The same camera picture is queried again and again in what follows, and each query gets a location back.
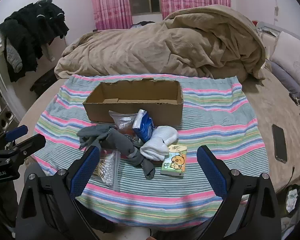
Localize striped cloth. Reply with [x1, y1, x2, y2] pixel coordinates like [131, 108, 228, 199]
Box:
[31, 74, 270, 227]

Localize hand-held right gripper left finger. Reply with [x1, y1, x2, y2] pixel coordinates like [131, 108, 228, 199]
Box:
[15, 145, 100, 240]

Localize blue tissue packet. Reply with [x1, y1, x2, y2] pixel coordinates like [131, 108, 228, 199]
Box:
[132, 109, 155, 143]

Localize white patterned pillow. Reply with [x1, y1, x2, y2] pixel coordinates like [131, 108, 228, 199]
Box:
[270, 31, 300, 93]

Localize white socks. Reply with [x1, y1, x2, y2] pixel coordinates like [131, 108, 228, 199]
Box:
[139, 126, 178, 161]

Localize clear plastic bag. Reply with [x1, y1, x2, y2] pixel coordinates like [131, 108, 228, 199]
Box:
[109, 110, 139, 137]

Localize dark stool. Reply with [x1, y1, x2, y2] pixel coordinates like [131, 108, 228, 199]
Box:
[30, 69, 58, 99]

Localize beige blanket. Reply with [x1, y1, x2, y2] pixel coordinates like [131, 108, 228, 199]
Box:
[54, 4, 267, 82]

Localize cardboard box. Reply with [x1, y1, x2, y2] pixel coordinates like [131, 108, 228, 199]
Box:
[82, 78, 184, 126]

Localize pile of black clothes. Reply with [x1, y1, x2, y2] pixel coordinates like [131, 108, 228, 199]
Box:
[0, 0, 70, 83]

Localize cartoon print tissue pack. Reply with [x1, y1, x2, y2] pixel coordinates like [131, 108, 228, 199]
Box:
[160, 144, 187, 178]

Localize bag of cotton swabs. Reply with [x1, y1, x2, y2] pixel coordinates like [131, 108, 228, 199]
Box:
[94, 150, 121, 193]

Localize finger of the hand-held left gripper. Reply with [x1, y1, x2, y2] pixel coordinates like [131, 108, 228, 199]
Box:
[4, 126, 28, 142]
[15, 134, 46, 157]

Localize metal shelf rack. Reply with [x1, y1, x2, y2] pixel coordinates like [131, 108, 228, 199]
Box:
[0, 72, 17, 133]

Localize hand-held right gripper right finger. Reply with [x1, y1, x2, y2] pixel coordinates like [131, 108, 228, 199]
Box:
[195, 145, 282, 240]

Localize black phone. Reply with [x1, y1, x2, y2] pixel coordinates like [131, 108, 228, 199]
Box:
[272, 124, 288, 163]

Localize grey quilted garment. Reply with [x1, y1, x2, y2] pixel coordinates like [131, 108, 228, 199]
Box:
[6, 39, 23, 73]

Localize grey pillow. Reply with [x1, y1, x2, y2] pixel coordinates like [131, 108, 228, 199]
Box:
[266, 61, 300, 99]

